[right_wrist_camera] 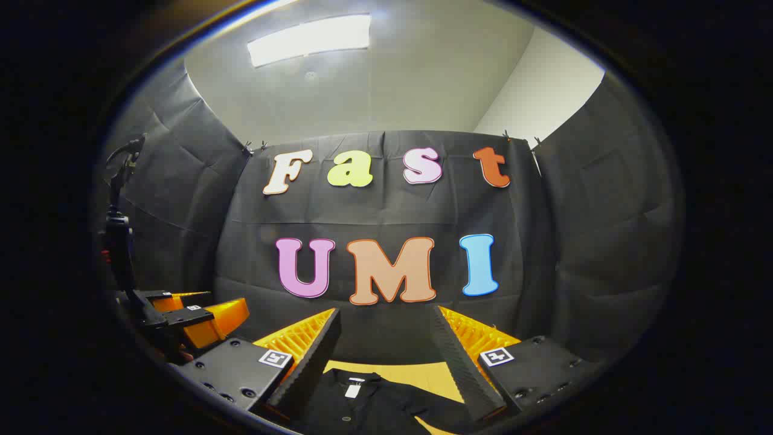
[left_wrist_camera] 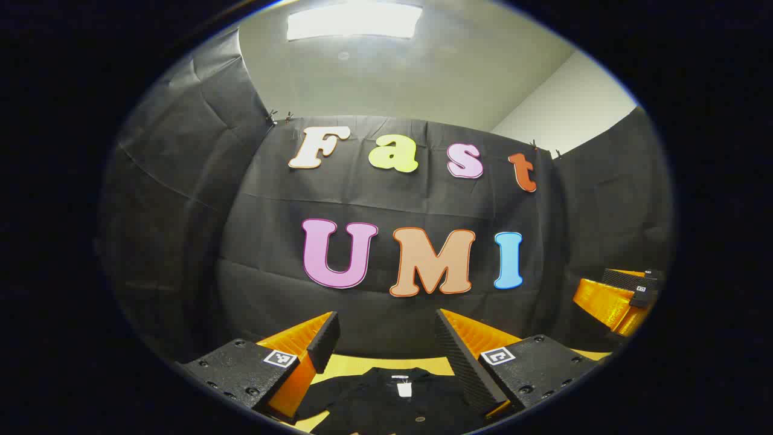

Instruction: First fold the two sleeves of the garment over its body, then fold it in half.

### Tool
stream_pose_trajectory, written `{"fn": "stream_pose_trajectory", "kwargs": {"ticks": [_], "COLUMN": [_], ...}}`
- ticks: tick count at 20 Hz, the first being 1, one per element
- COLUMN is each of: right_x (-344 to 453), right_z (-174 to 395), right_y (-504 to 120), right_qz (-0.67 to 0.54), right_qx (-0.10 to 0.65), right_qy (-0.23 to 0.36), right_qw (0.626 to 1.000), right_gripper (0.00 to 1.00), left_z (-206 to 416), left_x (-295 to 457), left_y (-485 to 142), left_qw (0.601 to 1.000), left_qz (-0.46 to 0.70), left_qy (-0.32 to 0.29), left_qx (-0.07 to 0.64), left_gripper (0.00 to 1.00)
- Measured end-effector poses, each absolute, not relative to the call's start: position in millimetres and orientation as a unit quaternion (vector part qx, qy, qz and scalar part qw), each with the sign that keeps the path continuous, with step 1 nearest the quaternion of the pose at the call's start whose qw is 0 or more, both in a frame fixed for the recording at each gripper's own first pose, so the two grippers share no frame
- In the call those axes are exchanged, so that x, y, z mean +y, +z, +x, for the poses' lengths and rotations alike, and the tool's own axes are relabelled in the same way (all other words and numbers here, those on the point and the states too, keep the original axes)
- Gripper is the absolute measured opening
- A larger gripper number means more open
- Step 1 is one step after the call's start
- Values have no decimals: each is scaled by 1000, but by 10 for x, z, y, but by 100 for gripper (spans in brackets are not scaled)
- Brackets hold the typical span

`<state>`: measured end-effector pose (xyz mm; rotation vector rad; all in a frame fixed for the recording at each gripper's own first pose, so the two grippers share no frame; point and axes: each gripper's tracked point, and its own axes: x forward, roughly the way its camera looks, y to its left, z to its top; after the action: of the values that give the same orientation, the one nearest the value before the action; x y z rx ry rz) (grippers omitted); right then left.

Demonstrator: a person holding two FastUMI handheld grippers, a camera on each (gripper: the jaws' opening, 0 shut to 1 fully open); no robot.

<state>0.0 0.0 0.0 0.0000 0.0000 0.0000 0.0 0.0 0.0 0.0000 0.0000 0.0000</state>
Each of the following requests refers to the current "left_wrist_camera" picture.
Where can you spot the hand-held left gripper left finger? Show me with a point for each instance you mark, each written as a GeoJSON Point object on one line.
{"type": "Point", "coordinates": [326, 341]}

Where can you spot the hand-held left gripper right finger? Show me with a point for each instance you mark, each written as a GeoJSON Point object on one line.
{"type": "Point", "coordinates": [462, 362]}

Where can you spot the black collared shirt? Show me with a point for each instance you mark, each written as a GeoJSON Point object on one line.
{"type": "Point", "coordinates": [374, 402]}

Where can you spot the ceiling light panel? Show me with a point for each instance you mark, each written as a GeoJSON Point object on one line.
{"type": "Point", "coordinates": [353, 21]}

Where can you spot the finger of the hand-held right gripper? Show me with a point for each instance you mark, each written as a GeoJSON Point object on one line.
{"type": "Point", "coordinates": [604, 305]}

